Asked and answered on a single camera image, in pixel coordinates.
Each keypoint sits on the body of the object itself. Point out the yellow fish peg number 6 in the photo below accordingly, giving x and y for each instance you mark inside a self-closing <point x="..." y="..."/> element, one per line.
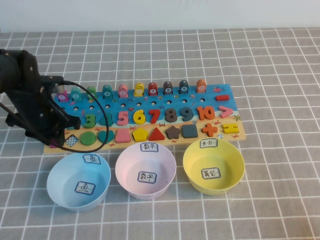
<point x="139" y="90"/>

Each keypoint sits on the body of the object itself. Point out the magenta wooden rectangle block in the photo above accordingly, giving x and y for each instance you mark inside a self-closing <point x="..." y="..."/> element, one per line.
<point x="53" y="144"/>

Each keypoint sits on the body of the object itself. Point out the pink labelled bowl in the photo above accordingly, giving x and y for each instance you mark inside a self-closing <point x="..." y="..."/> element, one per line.
<point x="130" y="170"/>

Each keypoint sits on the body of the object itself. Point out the pink wooden greater-than sign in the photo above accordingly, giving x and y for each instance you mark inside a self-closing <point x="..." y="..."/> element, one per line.
<point x="225" y="112"/>

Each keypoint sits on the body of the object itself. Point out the pink wooden trapezoid block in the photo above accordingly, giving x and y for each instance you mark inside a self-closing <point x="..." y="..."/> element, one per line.
<point x="122" y="137"/>

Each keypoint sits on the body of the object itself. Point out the teal wooden numeral 4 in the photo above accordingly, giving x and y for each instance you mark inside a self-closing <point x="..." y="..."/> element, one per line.
<point x="110" y="120"/>

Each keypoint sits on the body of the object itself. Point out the teal wooden heart block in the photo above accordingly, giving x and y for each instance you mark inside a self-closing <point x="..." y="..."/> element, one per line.
<point x="106" y="136"/>

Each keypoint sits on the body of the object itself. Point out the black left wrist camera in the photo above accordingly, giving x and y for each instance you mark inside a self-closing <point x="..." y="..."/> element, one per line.
<point x="48" y="83"/>

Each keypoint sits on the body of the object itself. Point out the dark grey wooden square block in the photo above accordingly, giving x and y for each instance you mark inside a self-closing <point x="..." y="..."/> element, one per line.
<point x="189" y="131"/>

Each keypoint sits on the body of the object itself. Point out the green fish peg number 3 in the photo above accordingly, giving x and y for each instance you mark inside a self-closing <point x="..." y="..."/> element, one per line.
<point x="91" y="93"/>

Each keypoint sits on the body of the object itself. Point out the pink wooden numeral 5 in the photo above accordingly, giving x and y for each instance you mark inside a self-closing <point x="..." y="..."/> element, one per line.
<point x="123" y="118"/>

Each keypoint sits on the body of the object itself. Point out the light blue labelled bowl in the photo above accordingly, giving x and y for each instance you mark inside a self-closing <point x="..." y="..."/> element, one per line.
<point x="65" y="180"/>

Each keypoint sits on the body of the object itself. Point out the yellow wooden pentagon block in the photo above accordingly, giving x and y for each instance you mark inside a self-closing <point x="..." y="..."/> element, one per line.
<point x="139" y="135"/>

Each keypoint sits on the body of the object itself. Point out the pink fish peg number 5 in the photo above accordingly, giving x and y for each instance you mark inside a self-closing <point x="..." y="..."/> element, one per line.
<point x="123" y="91"/>

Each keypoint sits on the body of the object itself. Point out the colourful wooden puzzle board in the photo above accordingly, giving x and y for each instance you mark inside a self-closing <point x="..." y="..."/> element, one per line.
<point x="175" y="102"/>

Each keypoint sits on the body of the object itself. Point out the magenta fish peg number 1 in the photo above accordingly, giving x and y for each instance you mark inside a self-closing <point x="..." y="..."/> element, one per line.
<point x="62" y="96"/>

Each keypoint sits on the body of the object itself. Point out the yellow wooden equals sign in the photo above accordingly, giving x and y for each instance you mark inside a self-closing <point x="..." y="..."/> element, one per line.
<point x="230" y="128"/>

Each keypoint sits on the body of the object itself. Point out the brown wooden numeral 8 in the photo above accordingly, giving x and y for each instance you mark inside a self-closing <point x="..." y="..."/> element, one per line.
<point x="171" y="115"/>

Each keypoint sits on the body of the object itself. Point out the red fish peg number 7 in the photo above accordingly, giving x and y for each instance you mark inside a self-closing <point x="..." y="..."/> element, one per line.
<point x="153" y="89"/>

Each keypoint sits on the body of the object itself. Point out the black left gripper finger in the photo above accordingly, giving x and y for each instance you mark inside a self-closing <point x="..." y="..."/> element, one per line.
<point x="72" y="123"/>
<point x="58" y="135"/>

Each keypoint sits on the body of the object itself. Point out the orange wooden numeral 10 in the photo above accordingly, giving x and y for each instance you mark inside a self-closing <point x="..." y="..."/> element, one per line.
<point x="200" y="113"/>

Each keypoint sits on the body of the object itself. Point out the yellow wooden numeral 6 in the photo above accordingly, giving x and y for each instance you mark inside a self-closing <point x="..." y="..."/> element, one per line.
<point x="138" y="118"/>

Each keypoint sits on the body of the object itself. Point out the dark grey fish peg number 9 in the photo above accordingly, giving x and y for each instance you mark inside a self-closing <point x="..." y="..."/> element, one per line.
<point x="184" y="87"/>

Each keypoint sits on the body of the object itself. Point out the red wooden triangle block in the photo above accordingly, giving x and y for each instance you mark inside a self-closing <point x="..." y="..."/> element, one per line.
<point x="156" y="135"/>

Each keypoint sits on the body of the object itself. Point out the green wooden circle block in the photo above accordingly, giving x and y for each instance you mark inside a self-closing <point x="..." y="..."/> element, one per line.
<point x="88" y="138"/>

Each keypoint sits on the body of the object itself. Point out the red wooden minus sign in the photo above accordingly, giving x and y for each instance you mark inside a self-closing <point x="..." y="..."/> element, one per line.
<point x="222" y="97"/>

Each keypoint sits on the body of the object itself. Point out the brown wooden star block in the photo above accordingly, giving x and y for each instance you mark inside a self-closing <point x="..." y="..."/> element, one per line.
<point x="172" y="132"/>

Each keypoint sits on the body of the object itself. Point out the green wooden numeral 3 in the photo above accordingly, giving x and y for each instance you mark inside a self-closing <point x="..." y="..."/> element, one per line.
<point x="91" y="121"/>

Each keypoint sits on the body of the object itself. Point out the teal fish peg number 4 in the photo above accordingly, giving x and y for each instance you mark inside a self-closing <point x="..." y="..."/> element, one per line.
<point x="107" y="92"/>

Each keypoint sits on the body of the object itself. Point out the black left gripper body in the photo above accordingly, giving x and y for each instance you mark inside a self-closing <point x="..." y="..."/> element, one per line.
<point x="35" y="115"/>

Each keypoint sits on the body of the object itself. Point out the orange fish peg number 10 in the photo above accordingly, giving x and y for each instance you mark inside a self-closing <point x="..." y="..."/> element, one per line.
<point x="201" y="86"/>

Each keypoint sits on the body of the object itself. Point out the grey white-grid tablecloth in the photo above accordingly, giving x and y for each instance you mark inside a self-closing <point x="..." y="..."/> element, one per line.
<point x="275" y="75"/>

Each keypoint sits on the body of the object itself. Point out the red wooden numeral 7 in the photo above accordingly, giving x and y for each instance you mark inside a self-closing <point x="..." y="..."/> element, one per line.
<point x="155" y="115"/>

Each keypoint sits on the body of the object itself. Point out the brown fish peg number 8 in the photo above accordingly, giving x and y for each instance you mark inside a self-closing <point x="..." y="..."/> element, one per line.
<point x="168" y="88"/>

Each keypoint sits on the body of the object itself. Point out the teal fish peg number 2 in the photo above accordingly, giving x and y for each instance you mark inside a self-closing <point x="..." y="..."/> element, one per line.
<point x="75" y="94"/>

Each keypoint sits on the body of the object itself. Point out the dark grey wooden numeral 9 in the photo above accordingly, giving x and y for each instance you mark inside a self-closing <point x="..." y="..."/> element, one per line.
<point x="188" y="113"/>

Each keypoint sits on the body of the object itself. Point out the yellow labelled bowl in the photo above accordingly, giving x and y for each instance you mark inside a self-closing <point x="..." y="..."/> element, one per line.
<point x="225" y="170"/>

